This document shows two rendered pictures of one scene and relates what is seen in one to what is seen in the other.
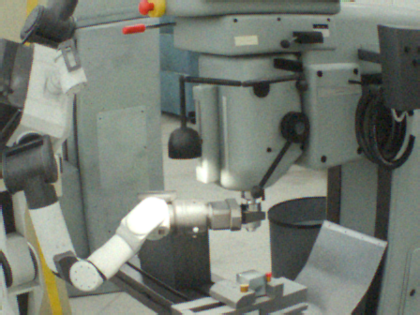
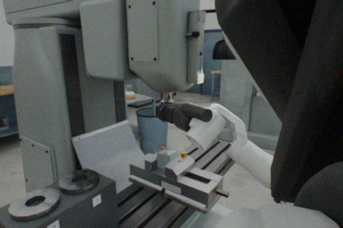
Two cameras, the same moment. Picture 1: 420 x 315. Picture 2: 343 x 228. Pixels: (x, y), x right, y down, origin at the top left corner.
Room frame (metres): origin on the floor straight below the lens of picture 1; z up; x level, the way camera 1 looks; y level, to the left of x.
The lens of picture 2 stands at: (2.24, 0.62, 1.43)
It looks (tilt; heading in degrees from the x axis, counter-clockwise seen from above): 15 degrees down; 245
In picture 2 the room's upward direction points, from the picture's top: straight up
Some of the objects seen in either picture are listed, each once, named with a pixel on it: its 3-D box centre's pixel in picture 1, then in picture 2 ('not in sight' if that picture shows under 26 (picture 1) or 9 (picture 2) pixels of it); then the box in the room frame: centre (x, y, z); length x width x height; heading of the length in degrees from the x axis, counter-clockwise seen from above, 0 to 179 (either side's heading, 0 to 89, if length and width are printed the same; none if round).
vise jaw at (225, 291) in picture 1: (232, 293); (179, 166); (1.91, -0.04, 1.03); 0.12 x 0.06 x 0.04; 31
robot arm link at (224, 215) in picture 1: (212, 217); (180, 115); (1.93, 0.00, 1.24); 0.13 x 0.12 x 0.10; 6
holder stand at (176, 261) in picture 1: (172, 246); (65, 226); (2.29, 0.12, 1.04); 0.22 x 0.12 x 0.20; 31
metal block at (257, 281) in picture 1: (250, 283); (167, 158); (1.94, -0.09, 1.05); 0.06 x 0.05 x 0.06; 31
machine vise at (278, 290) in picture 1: (241, 303); (173, 173); (1.92, -0.06, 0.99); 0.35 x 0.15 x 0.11; 121
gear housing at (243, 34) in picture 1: (258, 28); not in sight; (1.96, -0.13, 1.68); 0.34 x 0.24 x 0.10; 121
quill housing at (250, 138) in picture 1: (249, 114); (165, 41); (1.94, -0.09, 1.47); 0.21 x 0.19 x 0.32; 31
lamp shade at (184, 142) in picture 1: (184, 141); (224, 48); (1.81, 0.05, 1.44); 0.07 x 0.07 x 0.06
